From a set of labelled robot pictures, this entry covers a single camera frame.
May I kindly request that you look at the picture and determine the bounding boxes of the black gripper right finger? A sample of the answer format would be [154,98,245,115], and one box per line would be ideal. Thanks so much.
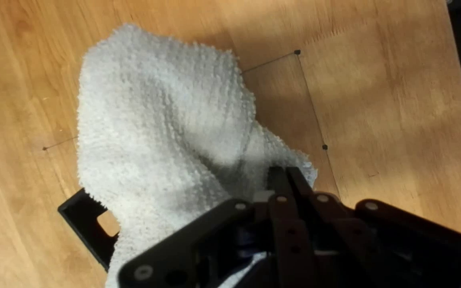
[285,166,461,288]

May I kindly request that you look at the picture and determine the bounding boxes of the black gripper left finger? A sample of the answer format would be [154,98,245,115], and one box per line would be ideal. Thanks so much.
[117,165,317,288]

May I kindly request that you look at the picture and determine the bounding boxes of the black perforated box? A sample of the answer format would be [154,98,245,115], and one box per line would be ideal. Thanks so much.
[56,186,122,272]

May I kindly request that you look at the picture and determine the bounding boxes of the white terry towel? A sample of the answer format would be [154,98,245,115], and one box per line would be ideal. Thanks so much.
[75,22,319,288]

